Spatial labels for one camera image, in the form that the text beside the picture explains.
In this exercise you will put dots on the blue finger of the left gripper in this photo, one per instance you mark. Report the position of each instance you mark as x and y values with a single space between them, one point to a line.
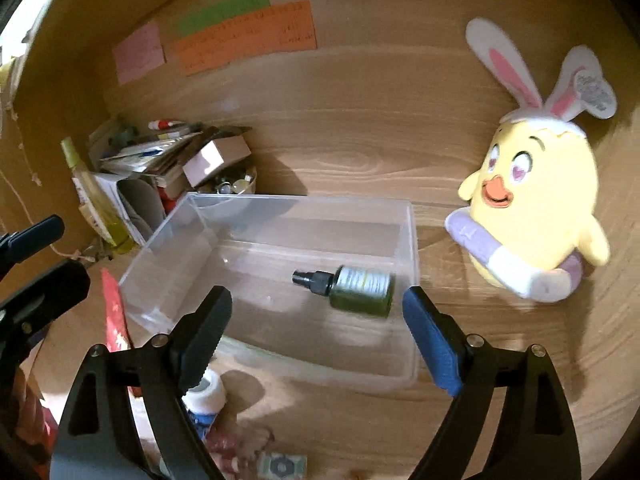
17 247

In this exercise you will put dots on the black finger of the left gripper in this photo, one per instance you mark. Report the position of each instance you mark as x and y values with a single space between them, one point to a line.
44 300

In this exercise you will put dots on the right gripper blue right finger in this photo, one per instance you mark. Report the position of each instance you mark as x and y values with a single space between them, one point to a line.
535 437

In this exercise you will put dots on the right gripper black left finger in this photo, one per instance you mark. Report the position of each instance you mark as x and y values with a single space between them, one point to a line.
97 436

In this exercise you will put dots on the white tape roll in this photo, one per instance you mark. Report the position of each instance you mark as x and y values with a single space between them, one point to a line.
208 397

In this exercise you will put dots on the pink character charm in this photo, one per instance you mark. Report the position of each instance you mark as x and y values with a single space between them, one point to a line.
236 453

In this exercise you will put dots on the red tea packet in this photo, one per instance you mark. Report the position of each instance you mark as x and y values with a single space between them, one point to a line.
117 338

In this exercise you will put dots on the floral square keychain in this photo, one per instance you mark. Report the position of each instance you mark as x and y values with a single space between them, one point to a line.
275 466

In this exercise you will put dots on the dark green spray bottle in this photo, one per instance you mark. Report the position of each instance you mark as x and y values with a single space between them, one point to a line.
352 290

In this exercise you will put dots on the blue white small box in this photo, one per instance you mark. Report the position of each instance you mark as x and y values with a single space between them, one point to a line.
202 423

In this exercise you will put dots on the yellow green spray bottle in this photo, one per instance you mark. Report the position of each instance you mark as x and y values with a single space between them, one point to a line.
95 206

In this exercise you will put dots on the folded white papers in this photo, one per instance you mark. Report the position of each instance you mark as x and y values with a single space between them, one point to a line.
137 203

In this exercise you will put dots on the stack of books and papers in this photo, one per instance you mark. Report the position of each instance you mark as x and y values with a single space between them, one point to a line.
152 156

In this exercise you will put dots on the red white marker pen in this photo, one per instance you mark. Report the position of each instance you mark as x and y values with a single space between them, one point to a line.
165 124

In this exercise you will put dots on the clear plastic storage bin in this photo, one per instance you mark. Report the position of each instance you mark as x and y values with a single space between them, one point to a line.
252 245

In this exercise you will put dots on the yellow chick plush toy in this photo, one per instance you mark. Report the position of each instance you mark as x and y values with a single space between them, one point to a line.
528 222

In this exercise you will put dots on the small white cardboard box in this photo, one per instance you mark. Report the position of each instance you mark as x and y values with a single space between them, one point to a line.
213 157

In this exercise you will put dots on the clear bowl of trinkets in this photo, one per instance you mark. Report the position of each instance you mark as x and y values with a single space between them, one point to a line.
240 179

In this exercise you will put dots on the pink sticky note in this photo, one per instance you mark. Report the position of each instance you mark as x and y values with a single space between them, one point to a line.
139 53

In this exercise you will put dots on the green sticky note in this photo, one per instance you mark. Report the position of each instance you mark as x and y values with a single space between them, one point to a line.
216 13

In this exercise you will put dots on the orange sticky note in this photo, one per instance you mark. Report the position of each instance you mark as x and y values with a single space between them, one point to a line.
287 27

